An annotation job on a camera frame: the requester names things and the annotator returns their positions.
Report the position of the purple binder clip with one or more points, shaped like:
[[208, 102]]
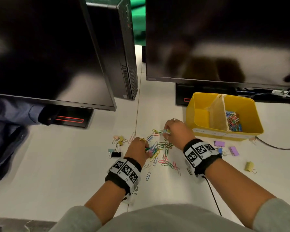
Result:
[[219, 143], [234, 150]]

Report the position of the black wristband with markers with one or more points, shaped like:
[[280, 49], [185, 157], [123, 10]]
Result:
[[123, 170], [200, 152]]

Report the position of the person's gray sweatshirt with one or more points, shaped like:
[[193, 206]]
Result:
[[171, 219]]

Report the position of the dark blue binder clip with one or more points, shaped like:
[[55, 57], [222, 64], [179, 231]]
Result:
[[220, 150]]

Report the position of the person's left hand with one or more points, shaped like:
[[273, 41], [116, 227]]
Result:
[[136, 152]]

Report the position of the large black binder clip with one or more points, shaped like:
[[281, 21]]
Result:
[[116, 154]]

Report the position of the heap of sorted paper clips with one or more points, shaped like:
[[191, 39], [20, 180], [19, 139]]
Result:
[[233, 121]]

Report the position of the black computer monitor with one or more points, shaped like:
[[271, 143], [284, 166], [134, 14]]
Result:
[[38, 57], [220, 33]]

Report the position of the pile of colorful clips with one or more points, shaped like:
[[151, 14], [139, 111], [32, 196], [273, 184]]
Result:
[[159, 144]]

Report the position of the small pink binder clip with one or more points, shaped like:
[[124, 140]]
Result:
[[116, 137]]

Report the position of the person's right hand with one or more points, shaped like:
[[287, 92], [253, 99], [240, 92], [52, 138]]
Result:
[[181, 135]]

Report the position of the yellow divided plastic bin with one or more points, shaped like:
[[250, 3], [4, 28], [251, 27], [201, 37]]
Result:
[[198, 118]]

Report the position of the black desktop computer tower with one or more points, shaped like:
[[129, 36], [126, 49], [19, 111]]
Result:
[[120, 45]]

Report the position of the small light teal binder clip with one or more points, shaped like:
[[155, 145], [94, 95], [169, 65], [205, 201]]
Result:
[[110, 150]]

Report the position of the small yellow binder clip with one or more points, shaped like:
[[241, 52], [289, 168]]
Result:
[[122, 138], [120, 143]]

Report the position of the person's right forearm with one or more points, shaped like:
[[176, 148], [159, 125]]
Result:
[[236, 190]]

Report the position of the black monitor stand base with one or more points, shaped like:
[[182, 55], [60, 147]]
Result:
[[87, 118]]

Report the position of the small rose gold binder clip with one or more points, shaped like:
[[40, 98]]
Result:
[[251, 139]]

